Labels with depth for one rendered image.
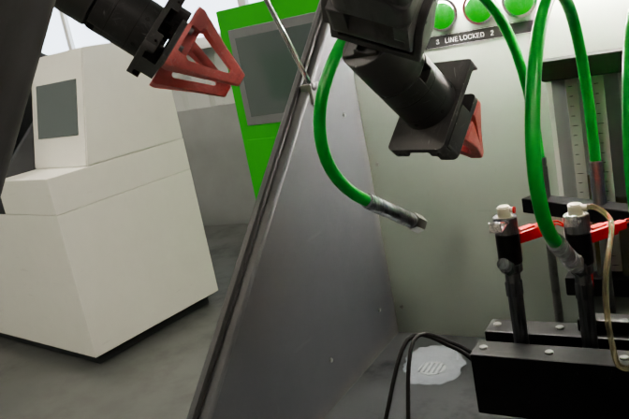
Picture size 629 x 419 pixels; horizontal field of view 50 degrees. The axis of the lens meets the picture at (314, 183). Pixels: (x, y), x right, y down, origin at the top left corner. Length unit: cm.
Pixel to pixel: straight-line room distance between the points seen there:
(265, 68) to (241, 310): 292
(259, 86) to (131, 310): 137
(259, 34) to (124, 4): 307
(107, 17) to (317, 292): 54
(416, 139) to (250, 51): 315
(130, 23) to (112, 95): 295
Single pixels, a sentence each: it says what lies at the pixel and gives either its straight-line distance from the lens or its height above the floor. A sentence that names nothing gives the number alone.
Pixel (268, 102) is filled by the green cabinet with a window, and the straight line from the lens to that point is 377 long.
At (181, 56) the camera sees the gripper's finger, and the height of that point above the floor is 139.
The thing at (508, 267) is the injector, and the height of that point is 109.
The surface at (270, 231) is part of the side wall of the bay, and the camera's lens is 94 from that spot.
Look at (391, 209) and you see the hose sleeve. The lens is 79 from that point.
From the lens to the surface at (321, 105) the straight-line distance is 72.
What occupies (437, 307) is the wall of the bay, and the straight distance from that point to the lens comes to 125.
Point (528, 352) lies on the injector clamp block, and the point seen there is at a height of 98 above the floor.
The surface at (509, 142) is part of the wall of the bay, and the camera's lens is 111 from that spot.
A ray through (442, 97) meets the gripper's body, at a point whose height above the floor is 131.
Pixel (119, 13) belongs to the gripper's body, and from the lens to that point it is 68.
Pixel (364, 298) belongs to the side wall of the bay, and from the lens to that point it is 118.
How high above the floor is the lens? 138
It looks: 12 degrees down
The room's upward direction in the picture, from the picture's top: 11 degrees counter-clockwise
